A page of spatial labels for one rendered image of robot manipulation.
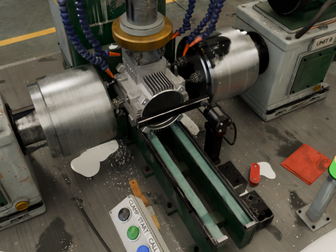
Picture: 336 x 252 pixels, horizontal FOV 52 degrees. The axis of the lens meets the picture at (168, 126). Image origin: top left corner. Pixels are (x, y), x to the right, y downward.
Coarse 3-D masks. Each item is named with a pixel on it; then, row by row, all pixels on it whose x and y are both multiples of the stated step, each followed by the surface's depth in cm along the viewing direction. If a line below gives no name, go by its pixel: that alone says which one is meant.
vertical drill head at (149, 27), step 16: (128, 0) 93; (144, 0) 92; (128, 16) 97; (144, 16) 95; (160, 16) 101; (112, 32) 100; (128, 32) 97; (144, 32) 96; (160, 32) 99; (128, 48) 98; (144, 48) 97; (160, 48) 103
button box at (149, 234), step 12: (120, 204) 80; (132, 204) 78; (132, 216) 77; (144, 216) 77; (120, 228) 77; (144, 228) 74; (156, 228) 78; (132, 240) 74; (144, 240) 73; (156, 240) 73
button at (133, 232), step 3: (129, 228) 75; (132, 228) 75; (135, 228) 74; (129, 231) 75; (132, 231) 74; (135, 231) 74; (138, 231) 74; (129, 234) 75; (132, 234) 74; (135, 234) 74; (138, 234) 74; (129, 237) 74; (132, 237) 74; (135, 237) 74
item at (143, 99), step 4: (120, 64) 113; (116, 68) 114; (120, 68) 113; (120, 72) 114; (176, 84) 107; (180, 84) 107; (176, 88) 107; (180, 88) 107; (184, 88) 107; (180, 92) 108; (140, 96) 103; (144, 96) 102; (140, 100) 103; (144, 100) 102; (148, 100) 103; (144, 104) 104; (180, 116) 116; (140, 128) 112; (144, 128) 111; (148, 128) 112
